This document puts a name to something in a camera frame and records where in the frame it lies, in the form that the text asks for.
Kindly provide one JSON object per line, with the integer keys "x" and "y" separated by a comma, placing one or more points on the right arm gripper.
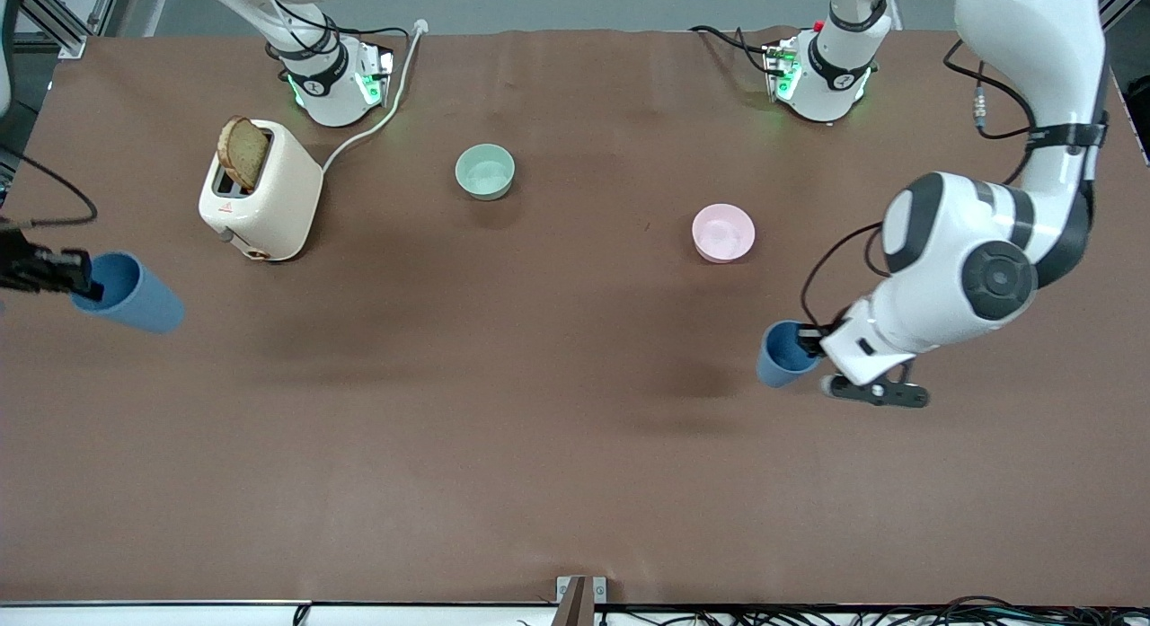
{"x": 25, "y": 268}

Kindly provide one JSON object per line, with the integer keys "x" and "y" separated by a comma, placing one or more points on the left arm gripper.
{"x": 811, "y": 339}

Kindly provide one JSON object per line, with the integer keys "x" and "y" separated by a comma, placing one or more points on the blue plastic cup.
{"x": 777, "y": 361}
{"x": 144, "y": 303}

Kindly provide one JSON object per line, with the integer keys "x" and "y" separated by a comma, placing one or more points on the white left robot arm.
{"x": 988, "y": 267}

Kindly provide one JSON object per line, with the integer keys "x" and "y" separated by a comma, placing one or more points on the pink bowl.
{"x": 723, "y": 233}

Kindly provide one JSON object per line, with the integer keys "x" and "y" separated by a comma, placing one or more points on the brown bread slice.
{"x": 243, "y": 154}

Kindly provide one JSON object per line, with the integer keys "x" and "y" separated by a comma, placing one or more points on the cream white toaster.
{"x": 278, "y": 204}

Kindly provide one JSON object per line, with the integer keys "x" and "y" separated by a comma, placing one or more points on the brown table cover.
{"x": 575, "y": 446}

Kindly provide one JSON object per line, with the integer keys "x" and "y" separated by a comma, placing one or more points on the mint green bowl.
{"x": 485, "y": 172}

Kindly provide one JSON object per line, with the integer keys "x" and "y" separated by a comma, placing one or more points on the aluminium frame post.
{"x": 1127, "y": 2}
{"x": 54, "y": 20}

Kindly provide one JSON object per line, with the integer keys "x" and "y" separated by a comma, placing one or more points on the grey metal camera bracket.
{"x": 579, "y": 599}

